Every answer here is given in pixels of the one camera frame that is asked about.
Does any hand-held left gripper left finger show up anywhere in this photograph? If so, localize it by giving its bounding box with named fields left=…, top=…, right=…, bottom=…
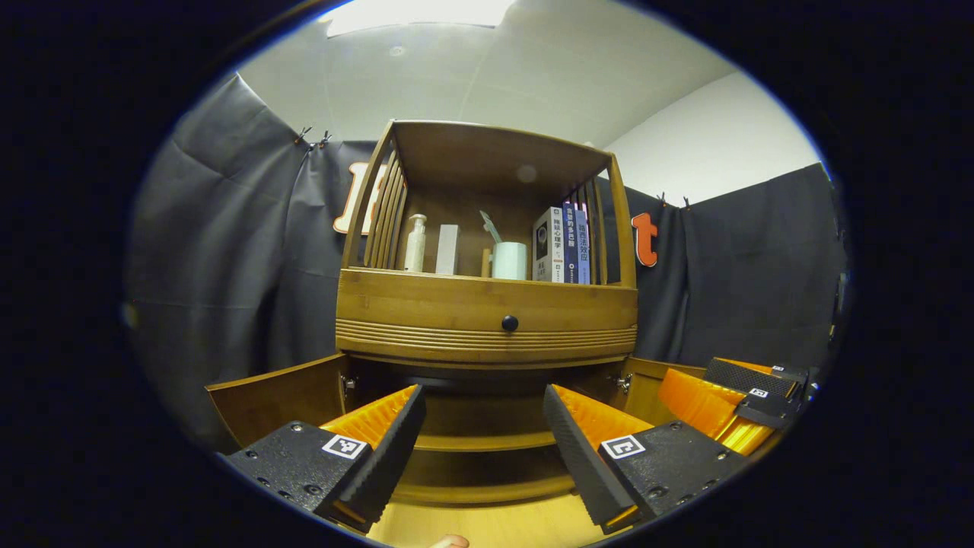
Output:
left=224, top=383, right=428, bottom=534

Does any light blue book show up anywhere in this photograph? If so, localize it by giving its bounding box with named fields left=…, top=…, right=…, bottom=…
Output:
left=574, top=209, right=591, bottom=285

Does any black backdrop cloth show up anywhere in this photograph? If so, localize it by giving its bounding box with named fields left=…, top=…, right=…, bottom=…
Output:
left=126, top=72, right=849, bottom=450

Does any white pump bottle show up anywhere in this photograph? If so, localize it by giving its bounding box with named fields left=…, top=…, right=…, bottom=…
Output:
left=403, top=214, right=428, bottom=273

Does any wooden ribbed drawer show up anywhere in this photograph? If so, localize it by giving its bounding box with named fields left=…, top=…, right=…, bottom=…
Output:
left=336, top=268, right=638, bottom=365

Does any white cup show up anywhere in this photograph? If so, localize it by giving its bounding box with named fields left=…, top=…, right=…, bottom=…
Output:
left=492, top=242, right=528, bottom=281

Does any wooden double-door shoe cabinet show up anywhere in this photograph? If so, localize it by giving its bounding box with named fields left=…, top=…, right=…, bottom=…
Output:
left=205, top=119, right=712, bottom=509

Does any wooden shoe cabinet door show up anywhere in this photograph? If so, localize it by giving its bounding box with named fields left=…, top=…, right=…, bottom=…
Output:
left=620, top=356, right=712, bottom=427
left=205, top=352, right=349, bottom=450

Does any ceiling light panel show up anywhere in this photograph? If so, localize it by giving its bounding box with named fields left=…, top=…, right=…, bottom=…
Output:
left=326, top=0, right=518, bottom=37

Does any tall white carton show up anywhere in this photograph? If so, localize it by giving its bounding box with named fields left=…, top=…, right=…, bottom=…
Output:
left=435, top=225, right=460, bottom=276

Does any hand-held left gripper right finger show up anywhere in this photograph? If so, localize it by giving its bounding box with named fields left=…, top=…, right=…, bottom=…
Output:
left=542, top=383, right=750, bottom=536

